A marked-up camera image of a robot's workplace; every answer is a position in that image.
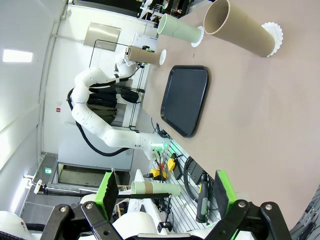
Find white slotted base plate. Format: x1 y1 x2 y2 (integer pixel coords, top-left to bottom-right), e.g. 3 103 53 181
149 139 223 226

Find grey metal wall panel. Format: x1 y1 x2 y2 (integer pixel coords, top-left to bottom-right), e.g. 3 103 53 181
83 21 121 53

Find black metal clothes rack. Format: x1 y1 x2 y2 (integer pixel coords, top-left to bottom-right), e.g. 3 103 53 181
91 38 146 131

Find black coiled cable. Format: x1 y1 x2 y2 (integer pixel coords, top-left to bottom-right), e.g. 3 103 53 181
183 156 202 201

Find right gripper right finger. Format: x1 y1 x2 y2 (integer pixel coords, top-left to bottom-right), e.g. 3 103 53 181
199 170 292 240

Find rectangular ceiling light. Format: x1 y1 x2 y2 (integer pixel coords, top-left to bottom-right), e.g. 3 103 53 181
2 49 34 63

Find black power strip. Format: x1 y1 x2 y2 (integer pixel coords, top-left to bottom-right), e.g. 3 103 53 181
174 154 185 180

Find tall pale green cup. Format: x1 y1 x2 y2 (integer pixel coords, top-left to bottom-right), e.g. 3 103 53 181
156 13 204 44

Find white box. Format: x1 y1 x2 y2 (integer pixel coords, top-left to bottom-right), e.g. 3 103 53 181
132 33 159 49

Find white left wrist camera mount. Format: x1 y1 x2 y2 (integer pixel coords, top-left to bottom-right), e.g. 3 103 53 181
115 51 133 68

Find black plastic tray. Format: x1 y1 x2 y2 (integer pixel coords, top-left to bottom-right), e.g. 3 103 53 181
159 64 210 139

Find black left arm cable sleeve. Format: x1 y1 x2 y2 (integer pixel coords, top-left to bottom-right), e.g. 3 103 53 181
66 86 132 158

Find black arm cable sleeve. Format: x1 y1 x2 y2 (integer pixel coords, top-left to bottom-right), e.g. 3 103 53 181
66 86 132 158
0 221 51 240

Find black oval bag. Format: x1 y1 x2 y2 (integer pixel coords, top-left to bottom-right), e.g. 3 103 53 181
119 89 140 104

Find dark hanging coats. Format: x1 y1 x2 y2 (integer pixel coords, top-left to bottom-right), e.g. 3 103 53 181
87 86 119 124

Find black metal rod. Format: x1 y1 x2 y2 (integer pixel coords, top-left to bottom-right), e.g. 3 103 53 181
116 191 171 201

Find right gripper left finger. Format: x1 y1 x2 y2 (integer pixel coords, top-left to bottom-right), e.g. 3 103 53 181
46 171 121 240

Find tall brown cup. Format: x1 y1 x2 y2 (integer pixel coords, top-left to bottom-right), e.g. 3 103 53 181
203 0 275 58
126 46 163 65

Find black right arm cable sleeve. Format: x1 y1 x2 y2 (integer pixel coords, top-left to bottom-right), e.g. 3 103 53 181
0 221 51 240

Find black green electric screwdriver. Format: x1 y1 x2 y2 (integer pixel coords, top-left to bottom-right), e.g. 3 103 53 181
195 173 210 224

